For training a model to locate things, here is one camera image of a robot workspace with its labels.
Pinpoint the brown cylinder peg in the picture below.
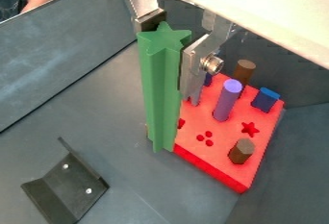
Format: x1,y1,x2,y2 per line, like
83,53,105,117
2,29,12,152
233,60,256,86

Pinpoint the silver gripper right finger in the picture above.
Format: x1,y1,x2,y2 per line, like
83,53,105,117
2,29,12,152
180,11,232,106

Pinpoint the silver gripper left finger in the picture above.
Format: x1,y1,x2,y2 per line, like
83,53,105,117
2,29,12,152
125,0,168,33

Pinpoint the green star peg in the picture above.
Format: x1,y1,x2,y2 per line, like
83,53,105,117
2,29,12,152
137,21,192,152

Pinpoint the purple cylinder peg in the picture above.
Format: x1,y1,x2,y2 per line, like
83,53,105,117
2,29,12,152
214,79,244,122

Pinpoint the dark blue square peg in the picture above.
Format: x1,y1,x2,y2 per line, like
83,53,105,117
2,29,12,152
204,73,213,87

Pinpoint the short dark blue peg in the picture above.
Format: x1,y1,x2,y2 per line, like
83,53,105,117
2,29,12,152
250,87,280,112

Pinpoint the red peg board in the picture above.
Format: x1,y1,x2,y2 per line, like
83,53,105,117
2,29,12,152
174,74,284,193

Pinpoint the brown hexagon peg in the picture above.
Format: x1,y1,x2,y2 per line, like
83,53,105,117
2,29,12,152
228,138,256,164

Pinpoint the black curved holder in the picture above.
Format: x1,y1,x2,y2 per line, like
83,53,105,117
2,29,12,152
20,137,110,224

